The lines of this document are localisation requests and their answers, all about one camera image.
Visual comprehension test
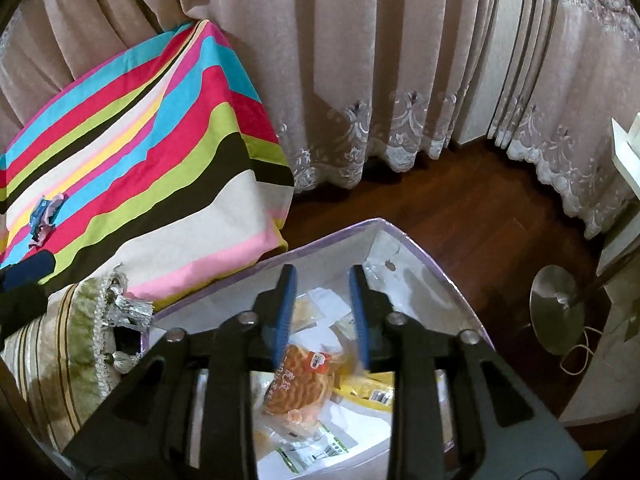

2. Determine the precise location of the yellow cake package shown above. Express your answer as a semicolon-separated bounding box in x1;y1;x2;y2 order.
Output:
333;372;395;413

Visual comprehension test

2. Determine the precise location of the tiger-pattern sandwich cake pack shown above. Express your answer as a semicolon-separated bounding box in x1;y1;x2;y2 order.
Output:
262;344;344;428

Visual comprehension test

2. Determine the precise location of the white green snack packet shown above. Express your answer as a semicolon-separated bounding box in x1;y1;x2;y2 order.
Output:
257;422;358;479

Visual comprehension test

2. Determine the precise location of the white cookie packet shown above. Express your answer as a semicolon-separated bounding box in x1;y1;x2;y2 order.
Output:
290;288;356;352

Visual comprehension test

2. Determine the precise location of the blue clear snack bag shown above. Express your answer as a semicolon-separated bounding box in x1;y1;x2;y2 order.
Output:
29;198;51;246

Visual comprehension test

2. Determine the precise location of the pink purple snack wrapper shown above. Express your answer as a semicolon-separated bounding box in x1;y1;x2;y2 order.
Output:
28;193;66;248

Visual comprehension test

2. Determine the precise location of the white storage box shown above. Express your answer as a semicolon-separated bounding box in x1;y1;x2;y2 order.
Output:
139;216;497;480

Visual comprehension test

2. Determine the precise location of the colourful striped table cloth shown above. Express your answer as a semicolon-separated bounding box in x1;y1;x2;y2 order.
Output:
1;20;294;309

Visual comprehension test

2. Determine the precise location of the beige pleated curtain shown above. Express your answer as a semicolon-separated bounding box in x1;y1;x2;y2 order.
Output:
1;0;639;237

